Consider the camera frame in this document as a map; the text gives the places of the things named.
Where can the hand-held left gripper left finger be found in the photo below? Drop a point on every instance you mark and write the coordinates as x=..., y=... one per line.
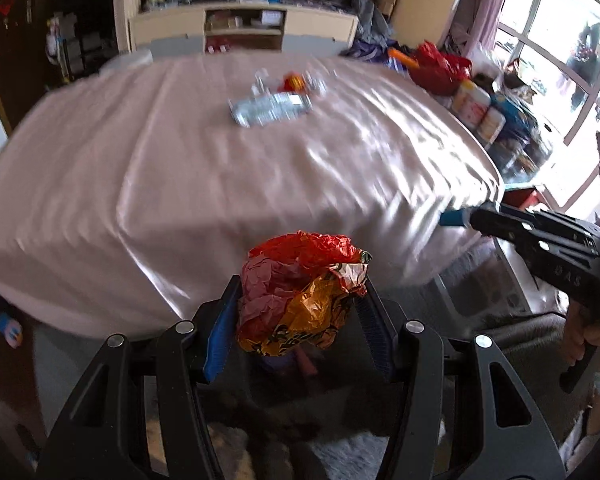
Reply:
x=220, y=345

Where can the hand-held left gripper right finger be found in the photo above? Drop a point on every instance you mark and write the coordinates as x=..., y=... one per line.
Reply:
x=377, y=340

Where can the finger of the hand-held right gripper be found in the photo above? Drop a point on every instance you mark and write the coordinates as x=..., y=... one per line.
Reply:
x=497, y=230
x=452, y=218

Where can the red gold wrapper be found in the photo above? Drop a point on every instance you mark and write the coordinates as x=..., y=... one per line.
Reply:
x=300, y=285

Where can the person's right hand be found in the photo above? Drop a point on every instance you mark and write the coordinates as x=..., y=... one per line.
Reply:
x=572, y=335

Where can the glass side table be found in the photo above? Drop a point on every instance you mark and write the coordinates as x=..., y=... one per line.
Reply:
x=530, y=160

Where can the white yellow label bottle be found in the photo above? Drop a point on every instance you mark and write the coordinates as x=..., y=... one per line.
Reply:
x=491, y=124

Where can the white pink label bottle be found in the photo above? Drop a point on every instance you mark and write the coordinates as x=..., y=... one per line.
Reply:
x=472, y=105

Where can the red plastic bag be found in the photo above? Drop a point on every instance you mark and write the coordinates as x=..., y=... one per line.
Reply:
x=437, y=67

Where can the orange toy tube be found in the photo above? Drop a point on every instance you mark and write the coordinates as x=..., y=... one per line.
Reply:
x=402, y=59

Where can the pink tablecloth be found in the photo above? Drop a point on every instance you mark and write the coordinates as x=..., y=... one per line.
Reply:
x=155, y=185

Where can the white framed window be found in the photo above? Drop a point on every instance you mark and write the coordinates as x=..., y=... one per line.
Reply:
x=555, y=60

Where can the crumpled clear wrapper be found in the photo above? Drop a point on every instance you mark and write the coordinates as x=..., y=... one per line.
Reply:
x=315, y=86

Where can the small red yellow wrapper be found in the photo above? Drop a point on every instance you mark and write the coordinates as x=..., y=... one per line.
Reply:
x=292, y=82

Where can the blue yellow toy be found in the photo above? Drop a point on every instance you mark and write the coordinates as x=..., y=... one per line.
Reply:
x=10, y=328

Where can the clear plastic water bottle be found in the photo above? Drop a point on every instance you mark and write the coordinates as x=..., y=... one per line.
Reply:
x=270, y=108

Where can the purple curtain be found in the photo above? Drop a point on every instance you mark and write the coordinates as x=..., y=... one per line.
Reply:
x=485, y=5

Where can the grey cloth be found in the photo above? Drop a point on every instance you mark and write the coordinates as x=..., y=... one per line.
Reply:
x=372, y=17

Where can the small clear wrapper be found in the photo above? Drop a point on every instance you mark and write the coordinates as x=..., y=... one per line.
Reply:
x=261, y=83

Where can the beige grey television stand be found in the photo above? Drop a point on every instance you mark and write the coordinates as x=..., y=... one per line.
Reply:
x=180, y=27

